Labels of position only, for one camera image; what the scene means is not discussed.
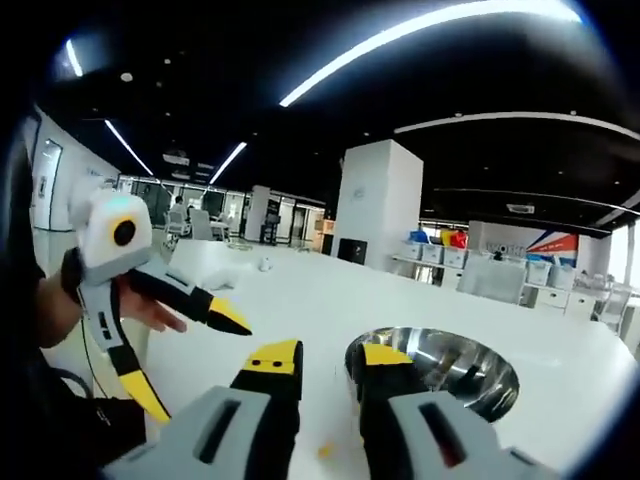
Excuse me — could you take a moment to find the stainless steel bowl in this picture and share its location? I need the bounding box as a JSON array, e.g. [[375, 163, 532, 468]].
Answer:
[[343, 325, 521, 425]]

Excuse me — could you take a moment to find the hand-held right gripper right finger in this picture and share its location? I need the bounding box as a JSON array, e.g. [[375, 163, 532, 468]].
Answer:
[[352, 342, 556, 480]]

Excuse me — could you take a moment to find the thin black cable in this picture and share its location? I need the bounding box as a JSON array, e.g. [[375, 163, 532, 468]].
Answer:
[[49, 319, 96, 400]]

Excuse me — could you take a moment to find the white plastic bag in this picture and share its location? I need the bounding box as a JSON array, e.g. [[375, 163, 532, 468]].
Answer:
[[207, 267, 241, 291]]

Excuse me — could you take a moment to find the white square pillar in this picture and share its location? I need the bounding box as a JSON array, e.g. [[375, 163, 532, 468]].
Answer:
[[333, 138, 425, 261]]

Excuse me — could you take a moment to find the white office chair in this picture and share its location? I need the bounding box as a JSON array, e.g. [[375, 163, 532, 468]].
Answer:
[[167, 209, 194, 236]]

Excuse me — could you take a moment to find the black cabinet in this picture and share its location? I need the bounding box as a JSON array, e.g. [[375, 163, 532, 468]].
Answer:
[[337, 238, 369, 265]]

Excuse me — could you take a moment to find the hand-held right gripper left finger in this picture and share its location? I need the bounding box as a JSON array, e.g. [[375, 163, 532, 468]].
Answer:
[[102, 338, 305, 480]]

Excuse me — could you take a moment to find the red and blue wall banner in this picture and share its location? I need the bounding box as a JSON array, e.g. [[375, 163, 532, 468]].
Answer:
[[524, 232, 580, 261]]

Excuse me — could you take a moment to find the person's left hand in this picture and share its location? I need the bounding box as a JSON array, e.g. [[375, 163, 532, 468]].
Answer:
[[117, 279, 189, 334]]

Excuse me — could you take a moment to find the long ceiling light strip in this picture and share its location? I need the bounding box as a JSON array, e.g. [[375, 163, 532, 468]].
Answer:
[[278, 0, 584, 108]]

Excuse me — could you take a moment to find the white mesh chair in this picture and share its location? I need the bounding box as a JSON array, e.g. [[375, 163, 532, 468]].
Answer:
[[455, 253, 527, 305]]

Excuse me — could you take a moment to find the white drawer cabinet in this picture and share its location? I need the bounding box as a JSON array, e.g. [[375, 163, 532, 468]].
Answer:
[[529, 287, 596, 319]]

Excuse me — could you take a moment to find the white table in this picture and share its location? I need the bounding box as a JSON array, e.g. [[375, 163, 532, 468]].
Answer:
[[134, 239, 636, 480]]

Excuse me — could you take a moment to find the black wrist strap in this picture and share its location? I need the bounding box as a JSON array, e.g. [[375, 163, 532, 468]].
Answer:
[[59, 247, 86, 306]]

